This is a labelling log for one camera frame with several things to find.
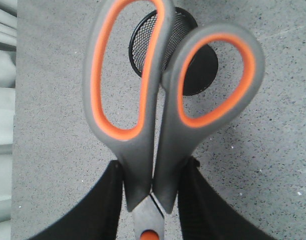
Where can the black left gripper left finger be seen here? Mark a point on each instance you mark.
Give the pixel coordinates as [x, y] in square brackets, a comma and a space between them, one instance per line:
[96, 216]

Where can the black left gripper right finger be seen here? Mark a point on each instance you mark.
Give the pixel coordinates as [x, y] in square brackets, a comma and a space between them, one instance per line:
[205, 215]

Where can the grey orange handled scissors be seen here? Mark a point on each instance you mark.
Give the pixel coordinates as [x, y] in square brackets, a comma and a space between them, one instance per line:
[153, 152]

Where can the black mesh pen bucket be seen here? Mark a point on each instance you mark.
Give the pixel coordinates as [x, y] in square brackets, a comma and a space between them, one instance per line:
[203, 67]

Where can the grey pleated curtain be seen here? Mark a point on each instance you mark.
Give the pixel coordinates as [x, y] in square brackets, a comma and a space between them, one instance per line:
[8, 48]

